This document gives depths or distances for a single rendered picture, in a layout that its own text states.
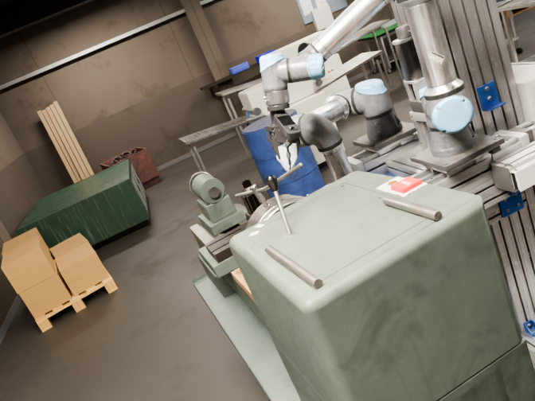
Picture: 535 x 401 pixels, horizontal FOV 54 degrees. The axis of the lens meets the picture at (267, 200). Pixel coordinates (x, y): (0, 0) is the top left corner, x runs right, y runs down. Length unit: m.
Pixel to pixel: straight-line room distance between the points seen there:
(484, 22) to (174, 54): 8.39
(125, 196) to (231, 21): 4.65
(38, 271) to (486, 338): 4.46
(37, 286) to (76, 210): 1.81
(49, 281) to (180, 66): 5.78
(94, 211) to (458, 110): 5.74
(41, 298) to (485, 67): 4.39
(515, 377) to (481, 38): 1.15
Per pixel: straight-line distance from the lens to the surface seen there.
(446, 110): 1.62
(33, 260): 5.27
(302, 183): 5.11
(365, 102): 2.21
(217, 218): 2.83
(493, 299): 1.33
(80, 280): 5.37
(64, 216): 6.94
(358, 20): 1.71
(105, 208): 6.88
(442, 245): 1.19
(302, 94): 6.01
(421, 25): 1.60
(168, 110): 10.07
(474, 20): 2.04
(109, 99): 10.05
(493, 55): 2.08
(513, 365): 1.45
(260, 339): 2.40
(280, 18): 10.50
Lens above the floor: 1.78
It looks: 18 degrees down
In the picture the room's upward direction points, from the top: 23 degrees counter-clockwise
